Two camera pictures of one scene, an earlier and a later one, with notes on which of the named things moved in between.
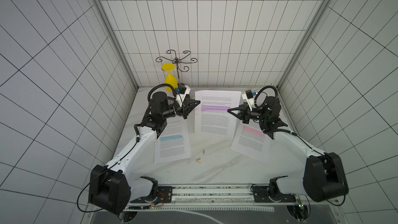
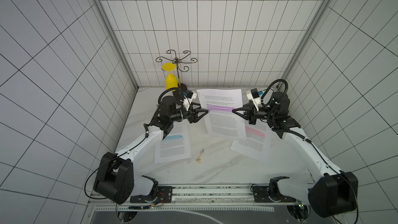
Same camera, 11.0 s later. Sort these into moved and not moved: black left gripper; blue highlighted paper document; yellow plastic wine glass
Moved: black left gripper
Not moved: blue highlighted paper document; yellow plastic wine glass
